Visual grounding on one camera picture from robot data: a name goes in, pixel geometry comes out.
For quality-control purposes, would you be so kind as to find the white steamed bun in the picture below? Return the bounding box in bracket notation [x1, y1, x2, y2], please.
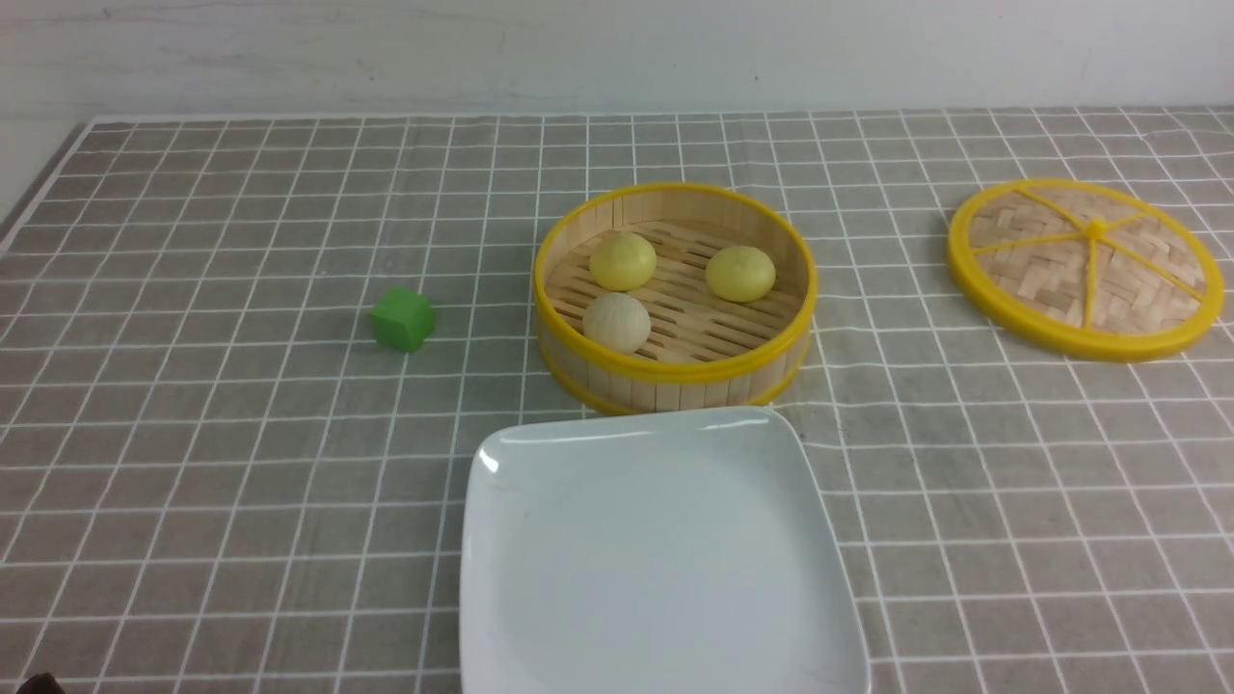
[582, 293, 652, 353]

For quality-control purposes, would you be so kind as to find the yellow steamed bun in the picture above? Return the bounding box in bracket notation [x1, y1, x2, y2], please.
[589, 231, 656, 293]
[705, 246, 777, 304]

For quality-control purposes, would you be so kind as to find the white square plate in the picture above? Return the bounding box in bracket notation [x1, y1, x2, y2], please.
[459, 406, 872, 693]

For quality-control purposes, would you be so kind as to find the yellow bamboo steamer basket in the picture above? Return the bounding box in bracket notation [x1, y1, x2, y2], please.
[529, 183, 818, 414]

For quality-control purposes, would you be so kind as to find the green cube block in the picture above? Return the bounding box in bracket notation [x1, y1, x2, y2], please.
[369, 288, 436, 353]

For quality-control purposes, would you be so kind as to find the grey checkered tablecloth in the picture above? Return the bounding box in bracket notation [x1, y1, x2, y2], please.
[1, 106, 1233, 693]

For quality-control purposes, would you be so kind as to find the yellow bamboo steamer lid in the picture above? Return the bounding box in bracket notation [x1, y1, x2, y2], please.
[946, 179, 1224, 363]

